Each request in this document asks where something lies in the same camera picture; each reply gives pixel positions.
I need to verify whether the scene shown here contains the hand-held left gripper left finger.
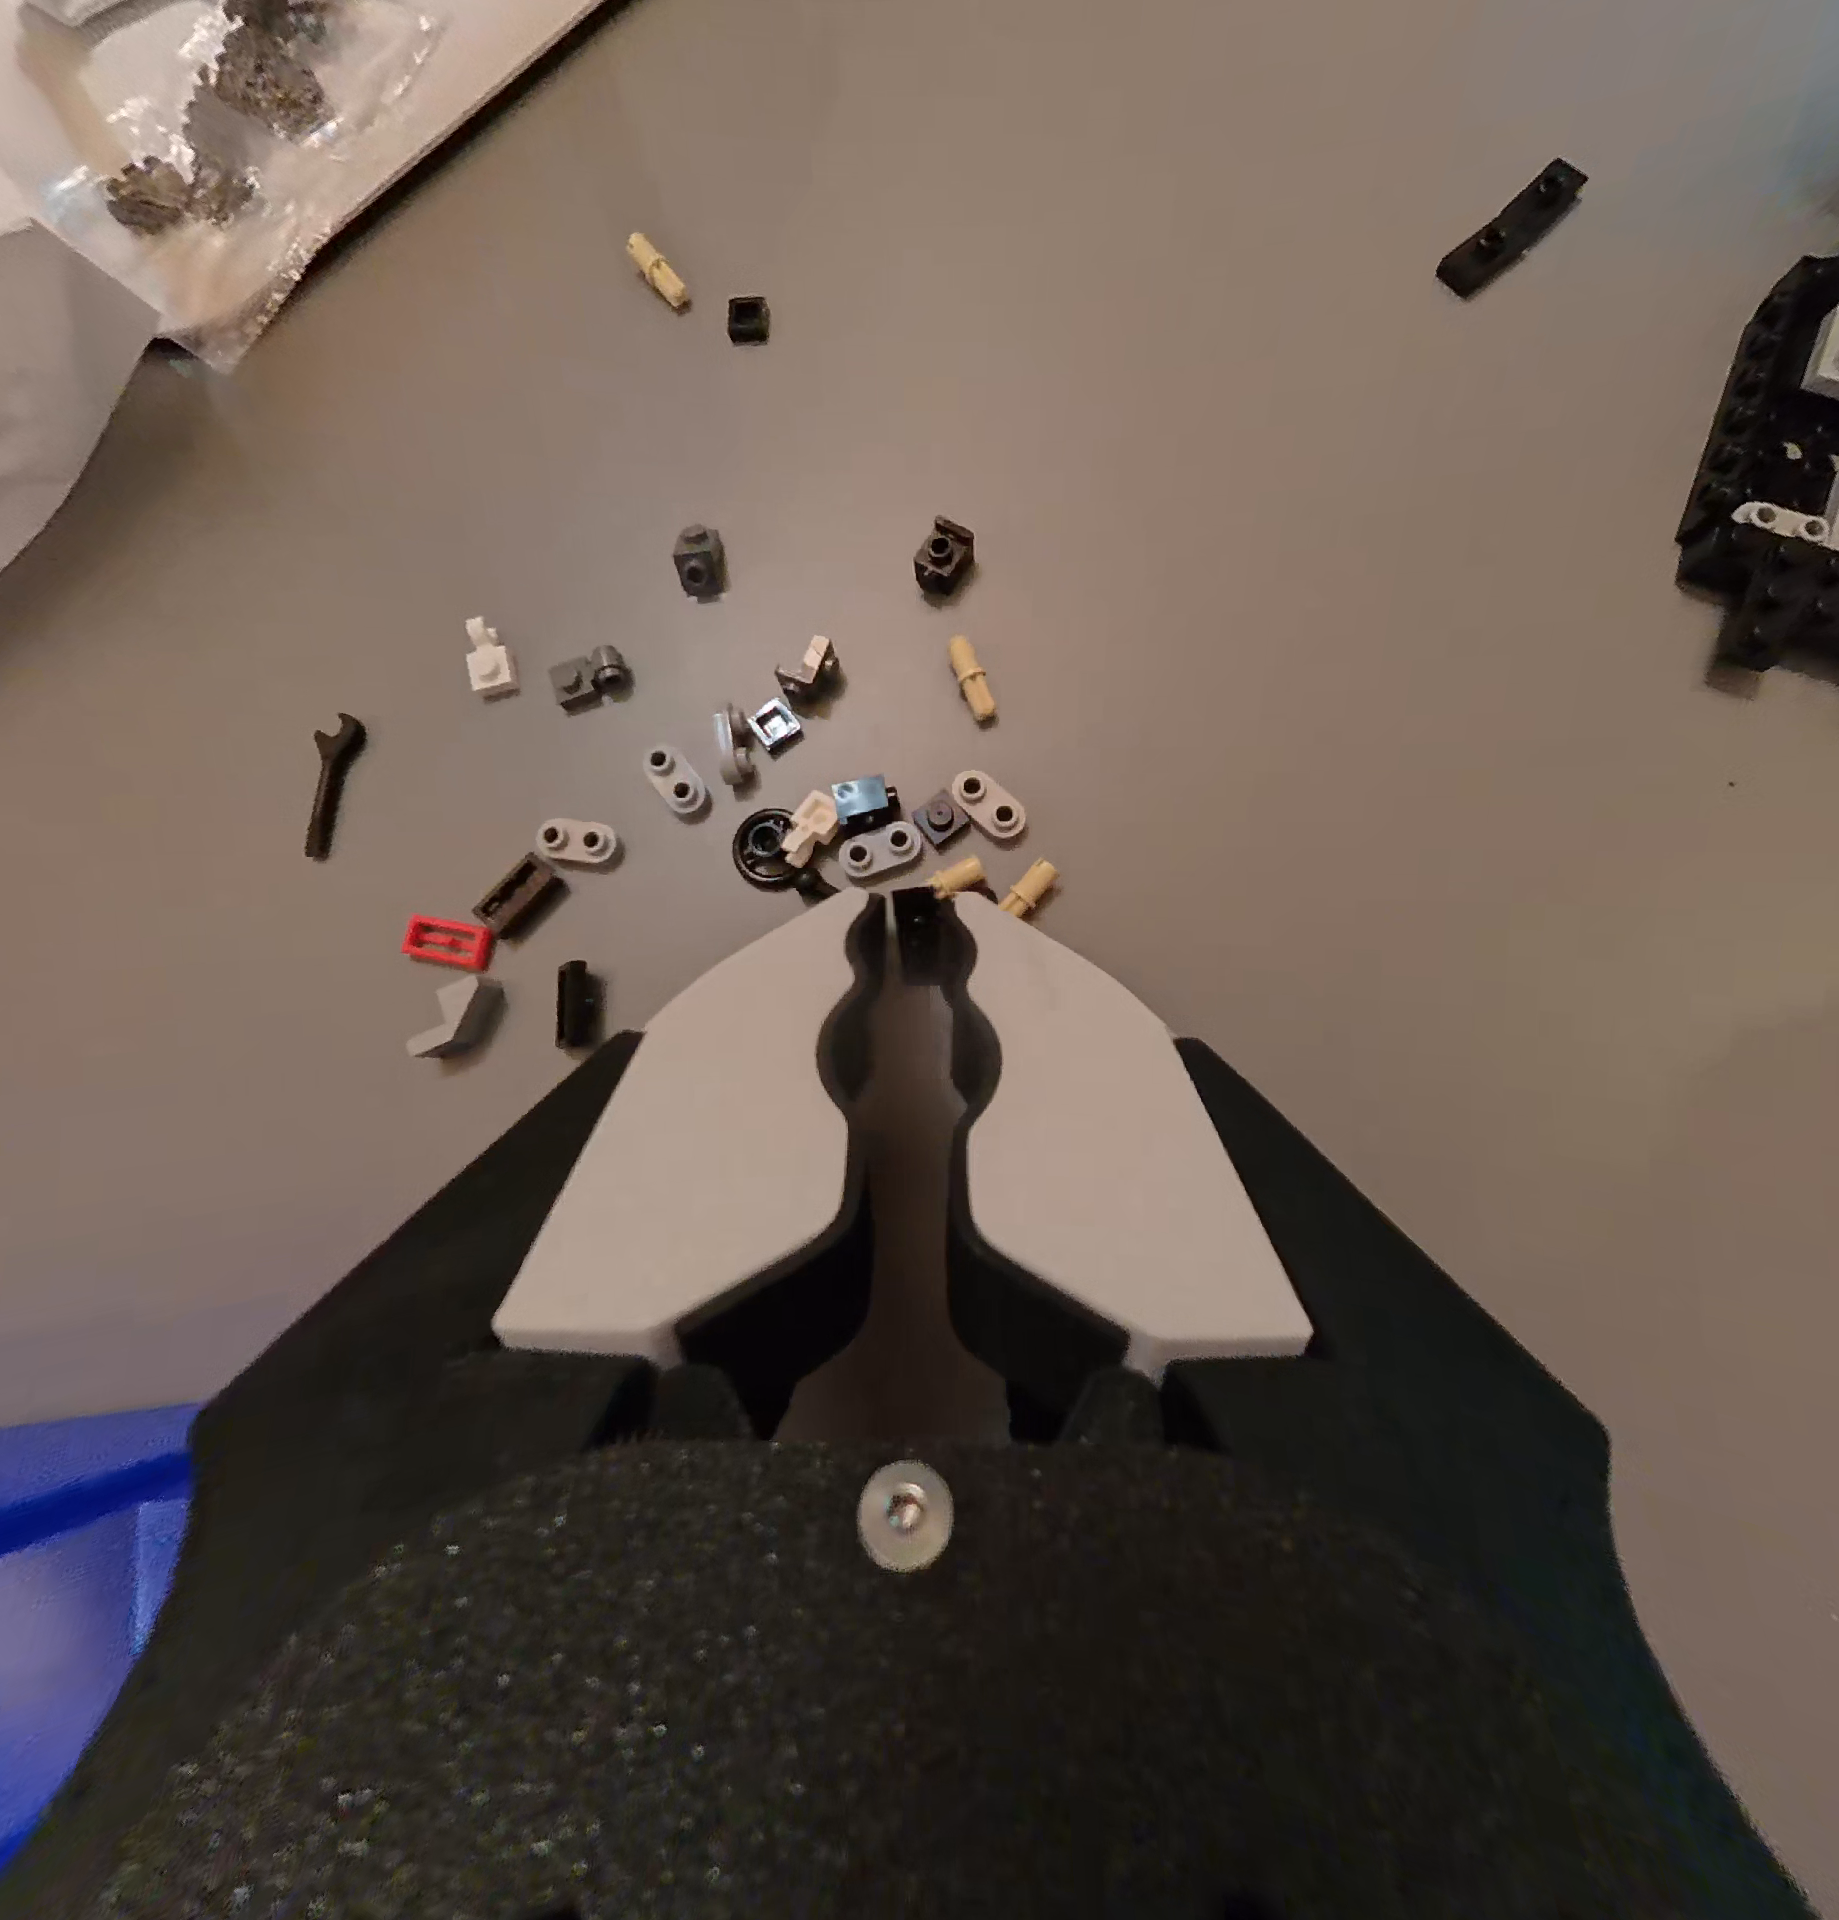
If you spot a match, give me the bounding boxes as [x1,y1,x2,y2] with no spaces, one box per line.
[491,892,885,1443]

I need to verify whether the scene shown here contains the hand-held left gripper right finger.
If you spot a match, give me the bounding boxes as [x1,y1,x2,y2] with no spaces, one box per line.
[941,895,1316,1443]

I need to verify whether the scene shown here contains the black brick model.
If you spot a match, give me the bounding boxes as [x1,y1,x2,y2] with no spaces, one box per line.
[1675,200,1839,694]

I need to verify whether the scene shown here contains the grey desk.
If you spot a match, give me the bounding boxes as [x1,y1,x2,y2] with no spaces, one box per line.
[0,0,1839,1920]

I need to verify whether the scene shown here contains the grey slope brick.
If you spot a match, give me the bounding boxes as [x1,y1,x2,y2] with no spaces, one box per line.
[403,976,509,1062]

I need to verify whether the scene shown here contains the dark grille tile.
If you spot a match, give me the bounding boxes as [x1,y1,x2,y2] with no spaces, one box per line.
[471,850,571,940]

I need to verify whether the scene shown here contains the black toy wrench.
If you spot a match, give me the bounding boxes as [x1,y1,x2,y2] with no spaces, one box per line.
[303,712,366,862]

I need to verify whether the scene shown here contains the blue plastic bin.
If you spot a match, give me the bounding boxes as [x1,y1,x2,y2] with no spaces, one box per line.
[0,1402,205,1895]

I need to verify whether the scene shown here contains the black curved long plate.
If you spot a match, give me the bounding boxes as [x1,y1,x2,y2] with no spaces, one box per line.
[1437,156,1590,301]

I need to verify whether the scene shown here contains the clear plastic parts bag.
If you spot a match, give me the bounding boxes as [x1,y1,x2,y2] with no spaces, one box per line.
[41,0,450,374]

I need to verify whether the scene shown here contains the white book stand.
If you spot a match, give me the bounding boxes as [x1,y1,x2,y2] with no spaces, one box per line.
[0,0,628,378]

